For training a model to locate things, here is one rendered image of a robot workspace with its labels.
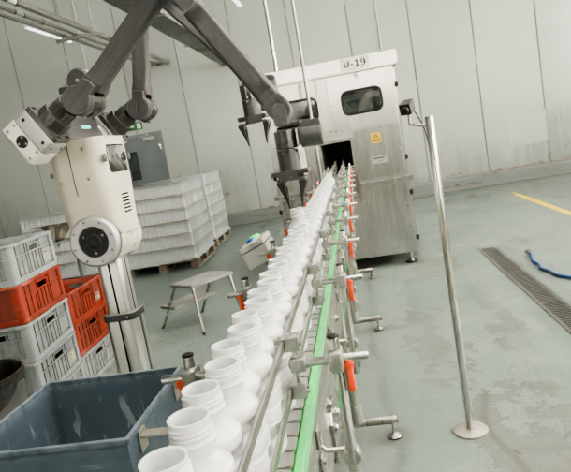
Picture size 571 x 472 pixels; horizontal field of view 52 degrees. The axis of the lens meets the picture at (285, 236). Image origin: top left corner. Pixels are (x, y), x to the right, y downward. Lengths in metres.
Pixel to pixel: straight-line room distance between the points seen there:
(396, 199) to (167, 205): 3.24
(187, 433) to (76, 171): 1.43
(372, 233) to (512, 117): 6.28
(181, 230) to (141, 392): 6.57
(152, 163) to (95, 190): 10.21
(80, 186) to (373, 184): 4.34
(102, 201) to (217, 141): 9.91
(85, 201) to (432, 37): 10.18
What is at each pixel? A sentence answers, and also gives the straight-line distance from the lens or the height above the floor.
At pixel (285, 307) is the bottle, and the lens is 0.94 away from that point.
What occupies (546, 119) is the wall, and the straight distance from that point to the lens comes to 11.95.
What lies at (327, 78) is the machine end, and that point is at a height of 1.95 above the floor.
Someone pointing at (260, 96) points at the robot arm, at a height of 1.50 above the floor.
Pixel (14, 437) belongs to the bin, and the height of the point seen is 0.90.
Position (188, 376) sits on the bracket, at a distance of 0.85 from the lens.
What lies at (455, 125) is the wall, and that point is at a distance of 11.58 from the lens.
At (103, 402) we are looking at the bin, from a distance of 1.40.
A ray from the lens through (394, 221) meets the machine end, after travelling 5.98.
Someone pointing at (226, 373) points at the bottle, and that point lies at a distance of 0.60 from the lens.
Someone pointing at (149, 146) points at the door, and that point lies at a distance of 12.05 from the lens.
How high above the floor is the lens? 1.37
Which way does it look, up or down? 9 degrees down
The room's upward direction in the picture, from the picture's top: 10 degrees counter-clockwise
